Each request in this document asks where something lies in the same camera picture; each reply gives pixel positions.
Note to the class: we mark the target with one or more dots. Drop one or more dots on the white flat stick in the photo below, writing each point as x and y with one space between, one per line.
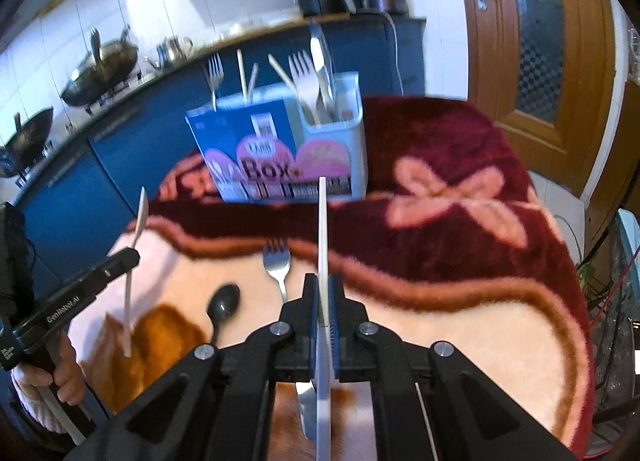
62 413

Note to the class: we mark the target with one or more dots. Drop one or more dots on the metal knife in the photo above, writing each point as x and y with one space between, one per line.
306 406
320 61

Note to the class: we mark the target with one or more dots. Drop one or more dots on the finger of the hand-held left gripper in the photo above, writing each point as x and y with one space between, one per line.
115 266

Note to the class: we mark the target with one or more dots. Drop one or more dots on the clear container with blue lid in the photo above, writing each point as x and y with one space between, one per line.
630 251

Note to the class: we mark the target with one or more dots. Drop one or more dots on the person's left hand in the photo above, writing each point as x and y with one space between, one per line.
70 371

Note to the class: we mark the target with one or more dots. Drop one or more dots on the blue kitchen base cabinets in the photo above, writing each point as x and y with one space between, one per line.
75 201

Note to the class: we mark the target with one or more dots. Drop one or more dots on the white plastic fork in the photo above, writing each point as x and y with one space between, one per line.
305 81

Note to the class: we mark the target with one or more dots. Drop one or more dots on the black metal cart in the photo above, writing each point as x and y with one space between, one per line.
617 366

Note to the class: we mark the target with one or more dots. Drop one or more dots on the wooden door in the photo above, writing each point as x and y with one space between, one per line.
590 41

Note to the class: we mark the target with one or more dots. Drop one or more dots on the large steel wok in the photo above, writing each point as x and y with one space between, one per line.
100 81

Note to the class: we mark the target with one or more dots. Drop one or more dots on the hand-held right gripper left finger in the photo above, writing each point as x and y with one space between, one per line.
312 326

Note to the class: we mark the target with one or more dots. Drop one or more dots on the metal ladle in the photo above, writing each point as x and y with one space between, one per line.
96 48

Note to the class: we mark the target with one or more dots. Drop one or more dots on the steel kettle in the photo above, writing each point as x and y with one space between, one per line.
170 51

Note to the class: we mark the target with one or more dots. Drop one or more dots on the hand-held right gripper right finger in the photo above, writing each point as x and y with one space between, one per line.
336 336

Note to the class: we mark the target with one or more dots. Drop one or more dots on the light blue utensil holder box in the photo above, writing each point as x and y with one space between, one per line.
325 161

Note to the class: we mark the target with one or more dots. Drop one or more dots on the white plastic spoon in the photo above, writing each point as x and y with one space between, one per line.
142 216

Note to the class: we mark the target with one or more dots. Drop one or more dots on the black spoon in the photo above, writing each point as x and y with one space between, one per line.
223 306

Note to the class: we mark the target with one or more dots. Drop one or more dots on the dark wok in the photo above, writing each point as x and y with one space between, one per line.
25 146

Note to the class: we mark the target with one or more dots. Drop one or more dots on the dark slow cooker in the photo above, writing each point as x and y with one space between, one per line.
390 2

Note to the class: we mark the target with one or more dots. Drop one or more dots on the metal spatula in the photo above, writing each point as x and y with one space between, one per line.
125 34

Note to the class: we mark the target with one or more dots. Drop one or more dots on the gas stove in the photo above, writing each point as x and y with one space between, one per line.
117 93

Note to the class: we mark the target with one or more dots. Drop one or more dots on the red and pink printed blanket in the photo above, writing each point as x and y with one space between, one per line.
450 316

